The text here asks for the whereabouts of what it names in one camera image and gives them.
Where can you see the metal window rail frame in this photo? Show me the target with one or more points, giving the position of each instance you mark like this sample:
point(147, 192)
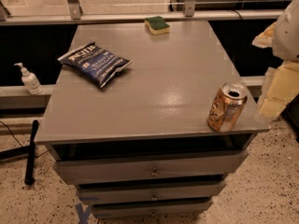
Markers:
point(50, 12)

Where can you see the black stand leg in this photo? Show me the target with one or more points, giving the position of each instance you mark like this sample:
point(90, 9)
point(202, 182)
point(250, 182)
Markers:
point(29, 151)

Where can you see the white pump bottle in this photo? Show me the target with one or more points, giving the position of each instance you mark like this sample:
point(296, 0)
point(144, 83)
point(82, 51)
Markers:
point(29, 80)

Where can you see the gold soda can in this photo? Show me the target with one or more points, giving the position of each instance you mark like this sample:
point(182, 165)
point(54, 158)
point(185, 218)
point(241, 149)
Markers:
point(227, 106)

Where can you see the blue chip bag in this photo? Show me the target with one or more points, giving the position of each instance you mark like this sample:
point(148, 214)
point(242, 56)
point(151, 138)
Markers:
point(95, 63)

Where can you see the middle grey drawer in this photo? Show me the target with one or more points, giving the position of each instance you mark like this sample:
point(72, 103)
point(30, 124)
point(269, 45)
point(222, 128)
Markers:
point(152, 193)

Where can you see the green yellow sponge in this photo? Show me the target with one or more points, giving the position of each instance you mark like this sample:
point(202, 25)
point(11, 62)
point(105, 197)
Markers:
point(157, 25)

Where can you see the bottom grey drawer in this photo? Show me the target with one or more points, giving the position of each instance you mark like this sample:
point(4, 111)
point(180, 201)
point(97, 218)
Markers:
point(104, 211)

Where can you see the top grey drawer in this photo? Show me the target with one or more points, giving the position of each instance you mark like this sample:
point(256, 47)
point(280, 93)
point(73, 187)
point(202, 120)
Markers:
point(151, 167)

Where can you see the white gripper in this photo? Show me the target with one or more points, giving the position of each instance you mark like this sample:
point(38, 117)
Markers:
point(288, 36)

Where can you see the grey drawer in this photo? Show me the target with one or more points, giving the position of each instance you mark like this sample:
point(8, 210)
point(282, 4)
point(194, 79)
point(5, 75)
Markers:
point(152, 193)
point(151, 167)
point(104, 211)

